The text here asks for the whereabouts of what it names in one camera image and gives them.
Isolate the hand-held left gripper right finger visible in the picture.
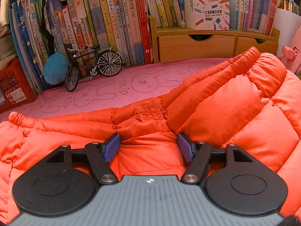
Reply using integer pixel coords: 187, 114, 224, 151
177, 133, 254, 184

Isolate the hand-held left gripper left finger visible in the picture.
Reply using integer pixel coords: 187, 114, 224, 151
46, 133, 122, 185

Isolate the orange puffer jacket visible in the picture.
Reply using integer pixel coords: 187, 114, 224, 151
0, 47, 301, 224

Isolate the miniature bicycle model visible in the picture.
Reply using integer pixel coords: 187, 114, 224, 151
65, 44, 123, 92

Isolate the blue round plush ball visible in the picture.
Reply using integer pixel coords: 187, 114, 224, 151
44, 53, 70, 85

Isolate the wooden drawer shelf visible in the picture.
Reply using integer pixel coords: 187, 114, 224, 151
148, 16, 281, 64

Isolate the red plastic crate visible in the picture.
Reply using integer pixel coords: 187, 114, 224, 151
0, 56, 37, 114

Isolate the row of books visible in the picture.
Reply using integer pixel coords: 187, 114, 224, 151
8, 0, 281, 95

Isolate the white pencil-print box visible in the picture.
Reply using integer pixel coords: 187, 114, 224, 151
184, 0, 230, 31

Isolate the stack of papers and magazines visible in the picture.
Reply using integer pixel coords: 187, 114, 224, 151
0, 25, 17, 71

